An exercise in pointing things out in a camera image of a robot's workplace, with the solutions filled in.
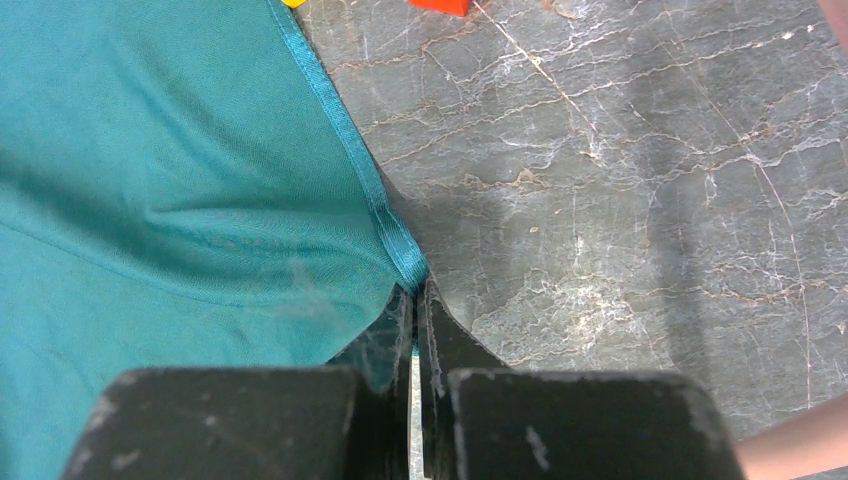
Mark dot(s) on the red cube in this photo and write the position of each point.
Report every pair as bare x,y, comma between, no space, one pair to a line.
452,7

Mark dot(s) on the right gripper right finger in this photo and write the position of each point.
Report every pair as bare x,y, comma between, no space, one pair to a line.
484,420

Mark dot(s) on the teal cloth napkin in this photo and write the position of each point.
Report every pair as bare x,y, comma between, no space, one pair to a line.
181,185

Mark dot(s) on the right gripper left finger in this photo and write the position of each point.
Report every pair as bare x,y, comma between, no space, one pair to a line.
346,419

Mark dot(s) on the yellow cube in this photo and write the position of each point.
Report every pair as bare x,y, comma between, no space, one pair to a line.
293,3

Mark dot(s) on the pink music stand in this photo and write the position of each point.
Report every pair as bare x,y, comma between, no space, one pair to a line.
809,443

